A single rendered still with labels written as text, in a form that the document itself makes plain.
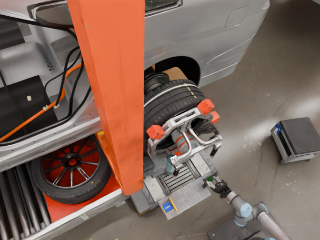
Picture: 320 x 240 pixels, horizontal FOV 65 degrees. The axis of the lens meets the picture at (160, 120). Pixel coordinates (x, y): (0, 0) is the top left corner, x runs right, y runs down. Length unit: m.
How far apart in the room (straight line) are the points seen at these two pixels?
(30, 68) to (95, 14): 1.88
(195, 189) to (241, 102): 1.53
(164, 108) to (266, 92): 2.14
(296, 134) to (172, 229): 1.59
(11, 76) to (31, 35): 0.59
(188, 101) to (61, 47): 1.20
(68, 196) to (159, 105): 1.05
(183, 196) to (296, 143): 1.34
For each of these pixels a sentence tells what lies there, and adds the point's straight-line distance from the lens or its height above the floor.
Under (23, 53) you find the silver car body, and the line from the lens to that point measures 2.53.
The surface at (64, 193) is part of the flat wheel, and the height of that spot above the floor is 0.51.
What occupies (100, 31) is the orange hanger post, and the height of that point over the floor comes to 2.16.
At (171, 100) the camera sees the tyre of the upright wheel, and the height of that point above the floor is 1.18.
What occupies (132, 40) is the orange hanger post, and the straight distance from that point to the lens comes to 0.74.
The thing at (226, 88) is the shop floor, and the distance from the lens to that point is 3.45.
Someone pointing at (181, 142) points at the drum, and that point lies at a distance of 1.89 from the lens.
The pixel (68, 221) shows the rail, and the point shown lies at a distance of 2.31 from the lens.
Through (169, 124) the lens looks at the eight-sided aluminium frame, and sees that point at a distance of 1.71.
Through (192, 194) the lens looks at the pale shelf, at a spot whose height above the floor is 0.45.
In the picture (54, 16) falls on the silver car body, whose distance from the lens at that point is 1.36.
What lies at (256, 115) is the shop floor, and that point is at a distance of 3.35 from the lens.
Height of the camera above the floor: 2.59
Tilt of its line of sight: 59 degrees down
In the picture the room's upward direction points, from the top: 7 degrees clockwise
